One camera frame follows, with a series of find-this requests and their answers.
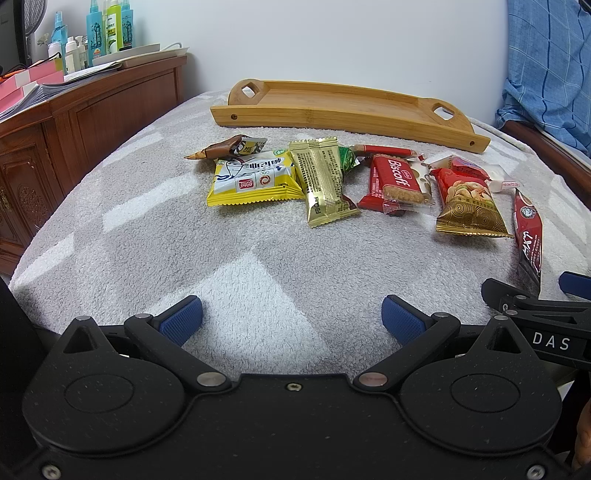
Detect red black snack bar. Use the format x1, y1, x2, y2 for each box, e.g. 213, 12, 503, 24
514, 189, 543, 297

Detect red gold peanut bag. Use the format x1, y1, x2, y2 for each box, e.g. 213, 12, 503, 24
430, 168, 511, 238

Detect clear white candy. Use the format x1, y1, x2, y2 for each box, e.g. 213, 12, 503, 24
484, 165, 520, 193

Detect red Biscoff biscuit packet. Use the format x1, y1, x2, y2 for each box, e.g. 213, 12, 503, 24
358, 154, 435, 216

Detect green foil snack packet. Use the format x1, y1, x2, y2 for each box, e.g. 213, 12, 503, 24
339, 146, 361, 173

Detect yellow biscuit packet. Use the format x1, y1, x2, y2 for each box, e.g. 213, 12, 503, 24
206, 150, 305, 207

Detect long red wafer bar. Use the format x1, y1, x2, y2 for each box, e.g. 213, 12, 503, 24
351, 144, 418, 158

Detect gold foil snack packet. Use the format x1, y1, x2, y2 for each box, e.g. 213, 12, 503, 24
288, 137, 360, 228

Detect brown chocolate cone snack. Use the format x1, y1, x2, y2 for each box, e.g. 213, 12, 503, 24
185, 135, 267, 160

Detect person's left hand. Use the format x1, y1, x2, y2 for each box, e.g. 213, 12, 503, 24
572, 401, 591, 470

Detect grey white checked blanket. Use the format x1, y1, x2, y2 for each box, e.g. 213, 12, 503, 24
8, 89, 591, 377

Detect blue plaid bedding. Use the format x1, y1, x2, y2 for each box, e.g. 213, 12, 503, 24
496, 0, 590, 156

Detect brown wooden cabinet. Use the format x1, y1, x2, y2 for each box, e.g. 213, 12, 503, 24
1, 55, 187, 275

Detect bamboo serving tray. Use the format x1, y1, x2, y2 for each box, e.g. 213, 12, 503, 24
211, 79, 490, 154

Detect pink paper stack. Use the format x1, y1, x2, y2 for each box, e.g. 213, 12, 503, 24
0, 57, 64, 113

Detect teal spray bottle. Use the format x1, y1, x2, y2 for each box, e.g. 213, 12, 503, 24
86, 0, 105, 67
121, 0, 134, 50

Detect small white bottles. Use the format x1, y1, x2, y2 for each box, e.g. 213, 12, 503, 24
48, 36, 87, 74

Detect round mesh fan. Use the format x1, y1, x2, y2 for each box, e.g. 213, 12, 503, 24
13, 0, 47, 66

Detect small teal bottle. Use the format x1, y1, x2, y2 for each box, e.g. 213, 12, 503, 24
48, 11, 68, 58

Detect green spray bottle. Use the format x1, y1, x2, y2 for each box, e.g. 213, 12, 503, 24
104, 0, 123, 54

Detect brown wooden bed frame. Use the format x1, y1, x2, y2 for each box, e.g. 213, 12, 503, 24
501, 121, 591, 208

